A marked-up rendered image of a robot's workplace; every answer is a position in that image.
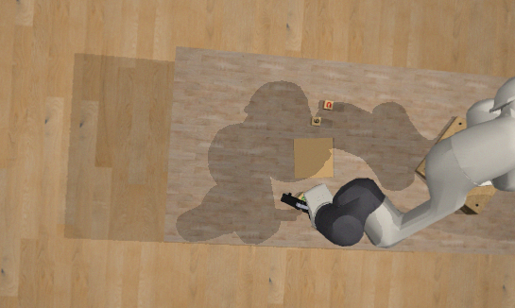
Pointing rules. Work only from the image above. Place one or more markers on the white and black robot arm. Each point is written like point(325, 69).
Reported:
point(472, 157)

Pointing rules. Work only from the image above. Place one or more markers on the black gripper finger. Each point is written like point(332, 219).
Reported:
point(294, 202)

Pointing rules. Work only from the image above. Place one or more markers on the tan flat mat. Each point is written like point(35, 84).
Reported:
point(313, 158)

